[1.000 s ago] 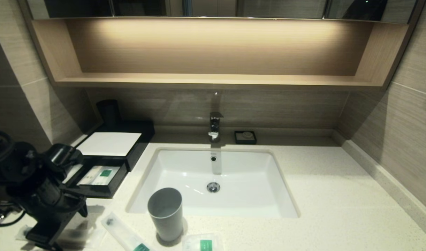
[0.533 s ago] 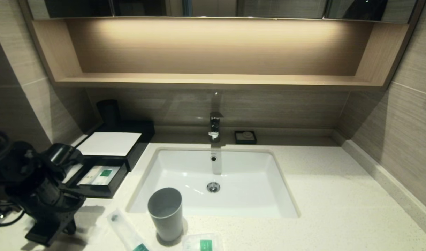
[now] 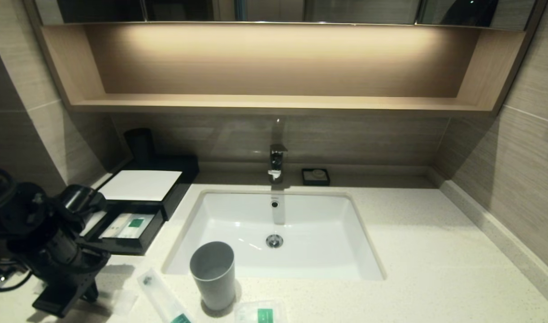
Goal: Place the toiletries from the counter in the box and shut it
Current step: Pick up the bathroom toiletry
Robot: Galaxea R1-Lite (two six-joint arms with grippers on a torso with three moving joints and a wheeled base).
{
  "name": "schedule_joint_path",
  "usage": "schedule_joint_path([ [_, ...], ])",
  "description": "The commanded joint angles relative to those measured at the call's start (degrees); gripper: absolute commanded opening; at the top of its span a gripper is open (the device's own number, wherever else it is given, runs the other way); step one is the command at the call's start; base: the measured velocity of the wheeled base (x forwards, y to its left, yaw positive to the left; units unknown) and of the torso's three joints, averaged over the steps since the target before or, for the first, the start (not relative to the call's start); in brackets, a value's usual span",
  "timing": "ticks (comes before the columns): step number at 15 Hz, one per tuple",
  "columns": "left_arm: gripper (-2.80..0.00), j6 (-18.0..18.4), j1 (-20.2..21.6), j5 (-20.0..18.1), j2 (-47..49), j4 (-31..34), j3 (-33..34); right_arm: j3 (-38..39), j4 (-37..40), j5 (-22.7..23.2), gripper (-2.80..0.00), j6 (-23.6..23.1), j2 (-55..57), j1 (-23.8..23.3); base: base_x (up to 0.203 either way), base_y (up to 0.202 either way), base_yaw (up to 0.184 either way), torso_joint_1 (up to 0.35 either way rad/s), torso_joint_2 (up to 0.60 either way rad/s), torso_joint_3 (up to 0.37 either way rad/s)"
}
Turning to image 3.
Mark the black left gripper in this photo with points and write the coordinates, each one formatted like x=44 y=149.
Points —
x=63 y=294

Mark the black drawer amenity box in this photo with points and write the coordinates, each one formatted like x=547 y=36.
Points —
x=130 y=246

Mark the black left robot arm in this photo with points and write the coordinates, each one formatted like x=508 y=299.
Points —
x=41 y=224

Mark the white board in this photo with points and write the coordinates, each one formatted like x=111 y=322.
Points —
x=139 y=185

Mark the black amenity box housing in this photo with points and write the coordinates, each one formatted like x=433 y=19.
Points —
x=186 y=177

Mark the plain white amenity packet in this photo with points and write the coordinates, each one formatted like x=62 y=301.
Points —
x=94 y=222

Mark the toothbrush packet with green label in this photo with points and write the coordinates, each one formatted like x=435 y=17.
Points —
x=162 y=296

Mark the comb packet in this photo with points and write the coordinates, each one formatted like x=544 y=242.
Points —
x=115 y=225

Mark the vanity kit packet green label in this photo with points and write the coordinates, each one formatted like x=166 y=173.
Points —
x=137 y=226

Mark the grey plastic cup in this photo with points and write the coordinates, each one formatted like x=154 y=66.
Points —
x=214 y=282

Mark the black cylindrical cup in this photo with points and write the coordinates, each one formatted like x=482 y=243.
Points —
x=141 y=143

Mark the packet with green square label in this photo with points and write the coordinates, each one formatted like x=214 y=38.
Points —
x=260 y=313

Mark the chrome sink drain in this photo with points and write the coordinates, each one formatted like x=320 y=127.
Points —
x=274 y=241

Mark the chrome faucet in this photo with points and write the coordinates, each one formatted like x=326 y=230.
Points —
x=277 y=161

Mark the white sink basin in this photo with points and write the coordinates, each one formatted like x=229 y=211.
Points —
x=314 y=233

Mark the black soap dish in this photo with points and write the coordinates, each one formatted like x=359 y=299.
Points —
x=306 y=180

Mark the small round soap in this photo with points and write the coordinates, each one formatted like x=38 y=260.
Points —
x=319 y=173

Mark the mirror cabinet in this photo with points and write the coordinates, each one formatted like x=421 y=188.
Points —
x=345 y=11

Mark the wooden wall shelf niche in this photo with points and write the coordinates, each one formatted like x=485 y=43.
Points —
x=274 y=102

